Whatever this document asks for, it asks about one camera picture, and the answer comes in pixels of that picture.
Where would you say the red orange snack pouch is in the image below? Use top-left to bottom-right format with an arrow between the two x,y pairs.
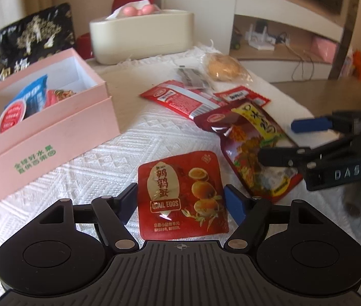
194,99 -> 302,203

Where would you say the small red snack packet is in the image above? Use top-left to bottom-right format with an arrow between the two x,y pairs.
214,86 -> 271,107

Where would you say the red quail egg pouch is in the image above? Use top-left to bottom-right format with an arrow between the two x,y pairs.
138,151 -> 229,240

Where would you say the bun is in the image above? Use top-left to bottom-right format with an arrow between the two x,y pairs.
202,53 -> 252,83

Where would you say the long red snack packet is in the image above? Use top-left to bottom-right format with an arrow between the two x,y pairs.
140,80 -> 227,120

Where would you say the sesame bar clear packet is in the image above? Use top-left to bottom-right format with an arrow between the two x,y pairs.
176,66 -> 213,90

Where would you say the colourful biscuit ball packet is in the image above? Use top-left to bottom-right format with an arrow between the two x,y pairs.
45,89 -> 75,108

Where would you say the blue seaweed snack packet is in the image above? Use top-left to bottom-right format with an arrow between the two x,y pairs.
5,75 -> 47,118

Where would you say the round red jelly cup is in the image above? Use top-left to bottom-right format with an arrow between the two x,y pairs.
0,99 -> 27,134

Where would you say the pink box on shelf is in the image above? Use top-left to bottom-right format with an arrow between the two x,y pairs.
311,36 -> 338,63

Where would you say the white shelf unit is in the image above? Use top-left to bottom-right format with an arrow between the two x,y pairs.
230,0 -> 345,82

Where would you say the white wifi router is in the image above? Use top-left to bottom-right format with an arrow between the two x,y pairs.
245,24 -> 276,51

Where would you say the pink cardboard box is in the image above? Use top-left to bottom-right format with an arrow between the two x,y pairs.
0,48 -> 119,201

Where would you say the white textured tablecloth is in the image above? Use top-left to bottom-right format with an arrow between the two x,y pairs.
0,42 -> 361,297

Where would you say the cream tissue box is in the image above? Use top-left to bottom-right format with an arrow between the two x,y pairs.
89,10 -> 194,65

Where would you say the black plum snack bag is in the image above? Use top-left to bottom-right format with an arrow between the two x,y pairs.
0,3 -> 75,82

